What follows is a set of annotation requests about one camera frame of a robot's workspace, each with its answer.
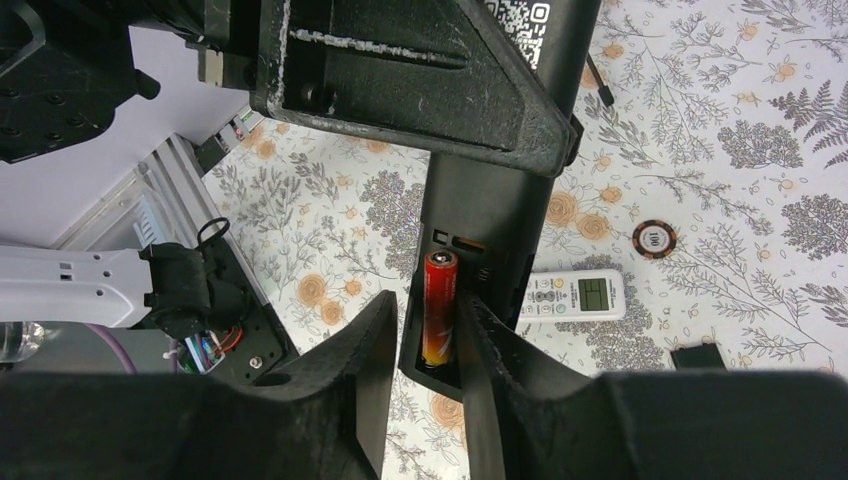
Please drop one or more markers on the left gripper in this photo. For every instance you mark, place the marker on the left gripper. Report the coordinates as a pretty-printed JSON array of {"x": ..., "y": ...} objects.
[{"x": 223, "y": 33}]

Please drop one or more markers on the black battery cover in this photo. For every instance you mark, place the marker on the black battery cover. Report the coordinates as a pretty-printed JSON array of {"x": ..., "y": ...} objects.
[{"x": 705, "y": 356}]

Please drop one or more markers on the floral table mat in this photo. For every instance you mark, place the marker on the floral table mat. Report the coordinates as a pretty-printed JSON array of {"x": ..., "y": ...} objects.
[{"x": 729, "y": 124}]

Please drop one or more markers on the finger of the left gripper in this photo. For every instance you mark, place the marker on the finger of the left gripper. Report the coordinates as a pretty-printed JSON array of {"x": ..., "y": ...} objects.
[{"x": 450, "y": 77}]

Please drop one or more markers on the white AC remote control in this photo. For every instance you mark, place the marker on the white AC remote control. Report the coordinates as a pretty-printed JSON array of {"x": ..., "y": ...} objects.
[{"x": 574, "y": 296}]

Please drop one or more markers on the orange red battery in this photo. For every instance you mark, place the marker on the orange red battery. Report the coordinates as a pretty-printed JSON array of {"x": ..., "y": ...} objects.
[{"x": 439, "y": 292}]

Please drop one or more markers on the black remote control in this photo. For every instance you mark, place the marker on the black remote control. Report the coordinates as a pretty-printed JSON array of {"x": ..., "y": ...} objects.
[{"x": 491, "y": 217}]

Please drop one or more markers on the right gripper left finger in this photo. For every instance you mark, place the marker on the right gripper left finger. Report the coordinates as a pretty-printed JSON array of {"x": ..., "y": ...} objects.
[{"x": 322, "y": 415}]

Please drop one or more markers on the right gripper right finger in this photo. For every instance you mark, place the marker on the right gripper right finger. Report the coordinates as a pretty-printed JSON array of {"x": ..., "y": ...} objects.
[{"x": 530, "y": 417}]

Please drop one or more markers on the poker chip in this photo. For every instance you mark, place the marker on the poker chip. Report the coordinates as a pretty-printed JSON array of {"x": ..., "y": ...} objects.
[{"x": 654, "y": 239}]

